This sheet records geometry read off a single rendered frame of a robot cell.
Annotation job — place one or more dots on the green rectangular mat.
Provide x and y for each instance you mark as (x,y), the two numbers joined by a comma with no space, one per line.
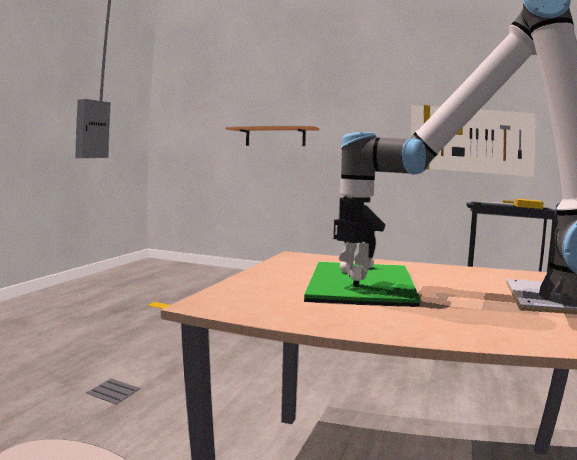
(384,285)

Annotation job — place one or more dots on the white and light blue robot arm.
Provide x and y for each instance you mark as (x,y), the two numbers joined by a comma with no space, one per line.
(555,45)

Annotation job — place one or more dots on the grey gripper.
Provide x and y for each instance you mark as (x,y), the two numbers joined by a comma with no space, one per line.
(350,228)

